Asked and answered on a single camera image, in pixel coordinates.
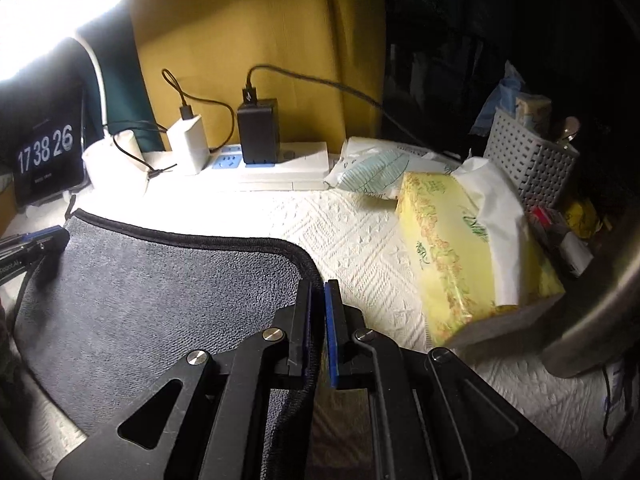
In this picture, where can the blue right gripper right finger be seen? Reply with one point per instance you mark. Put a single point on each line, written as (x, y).
(432, 416)

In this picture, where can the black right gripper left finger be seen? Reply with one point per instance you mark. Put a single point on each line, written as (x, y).
(205, 418)

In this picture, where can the purple and grey towel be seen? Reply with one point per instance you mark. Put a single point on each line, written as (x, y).
(99, 322)

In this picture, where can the yellow tissue box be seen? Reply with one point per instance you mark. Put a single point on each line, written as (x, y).
(480, 271)

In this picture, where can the stainless steel bottle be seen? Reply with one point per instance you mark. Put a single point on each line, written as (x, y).
(597, 320)

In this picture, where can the soft tissue pack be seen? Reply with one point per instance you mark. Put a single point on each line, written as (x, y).
(376, 167)

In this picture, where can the white perforated basket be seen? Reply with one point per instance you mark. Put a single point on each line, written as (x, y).
(539, 169)

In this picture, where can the white power strip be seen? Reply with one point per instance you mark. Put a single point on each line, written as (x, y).
(301, 166)

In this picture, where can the white USB charger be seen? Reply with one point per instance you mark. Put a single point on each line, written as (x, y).
(188, 142)

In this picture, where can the black power adapter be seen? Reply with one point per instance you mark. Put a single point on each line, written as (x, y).
(259, 132)

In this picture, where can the dark green curtain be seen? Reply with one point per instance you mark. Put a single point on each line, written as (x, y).
(111, 37)

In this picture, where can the tablet showing clock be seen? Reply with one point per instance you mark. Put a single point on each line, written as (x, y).
(46, 130)

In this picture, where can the yellow curtain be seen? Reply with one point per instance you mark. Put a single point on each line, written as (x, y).
(322, 60)

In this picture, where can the white LED desk lamp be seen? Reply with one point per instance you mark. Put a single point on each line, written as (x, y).
(40, 47)

